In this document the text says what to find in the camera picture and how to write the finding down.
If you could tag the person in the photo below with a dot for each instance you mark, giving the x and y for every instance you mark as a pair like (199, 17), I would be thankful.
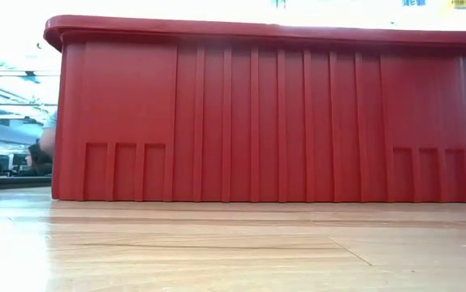
(48, 134)
(40, 162)

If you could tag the red plastic bin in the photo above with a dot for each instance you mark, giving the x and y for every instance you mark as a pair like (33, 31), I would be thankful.
(257, 121)

